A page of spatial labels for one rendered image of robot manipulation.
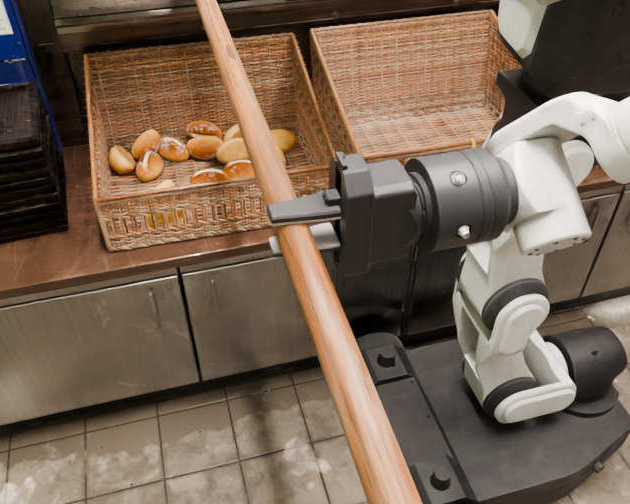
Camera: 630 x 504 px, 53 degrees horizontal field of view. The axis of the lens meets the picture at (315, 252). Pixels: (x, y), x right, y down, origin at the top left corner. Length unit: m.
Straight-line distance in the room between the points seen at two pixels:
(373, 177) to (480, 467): 1.17
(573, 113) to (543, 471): 1.19
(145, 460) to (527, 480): 0.98
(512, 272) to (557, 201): 0.66
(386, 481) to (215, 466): 1.42
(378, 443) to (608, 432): 1.41
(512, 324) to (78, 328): 0.99
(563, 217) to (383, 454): 0.30
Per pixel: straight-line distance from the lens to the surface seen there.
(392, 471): 0.39
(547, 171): 0.61
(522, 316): 1.28
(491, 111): 2.02
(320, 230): 0.57
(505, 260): 1.22
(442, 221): 0.55
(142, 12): 1.71
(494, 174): 0.57
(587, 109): 0.58
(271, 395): 1.89
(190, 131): 1.75
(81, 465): 1.88
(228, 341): 1.70
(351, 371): 0.43
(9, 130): 1.54
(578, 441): 1.73
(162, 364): 1.73
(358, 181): 0.52
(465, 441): 1.65
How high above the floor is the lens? 1.55
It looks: 42 degrees down
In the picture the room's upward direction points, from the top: straight up
